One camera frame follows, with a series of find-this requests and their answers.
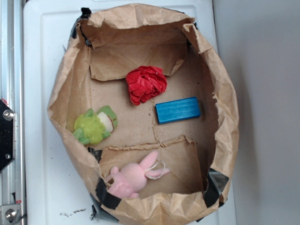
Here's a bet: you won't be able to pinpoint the green plush frog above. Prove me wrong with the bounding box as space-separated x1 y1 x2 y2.
73 105 118 145

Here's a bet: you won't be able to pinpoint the red crumpled paper ball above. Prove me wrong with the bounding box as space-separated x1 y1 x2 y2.
126 66 167 105

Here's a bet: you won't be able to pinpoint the black metal bracket plate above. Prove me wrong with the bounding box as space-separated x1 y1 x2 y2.
0 99 15 172

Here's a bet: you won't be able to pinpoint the pink plush bunny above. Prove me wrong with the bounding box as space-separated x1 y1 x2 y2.
105 150 170 199

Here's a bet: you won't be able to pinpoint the brown paper bag tray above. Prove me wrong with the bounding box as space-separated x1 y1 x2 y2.
48 4 239 225

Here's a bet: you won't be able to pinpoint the blue wooden block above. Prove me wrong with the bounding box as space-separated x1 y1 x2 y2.
156 97 201 124

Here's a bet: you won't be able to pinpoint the aluminium frame rail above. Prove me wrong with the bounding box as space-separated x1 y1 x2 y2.
0 0 27 225

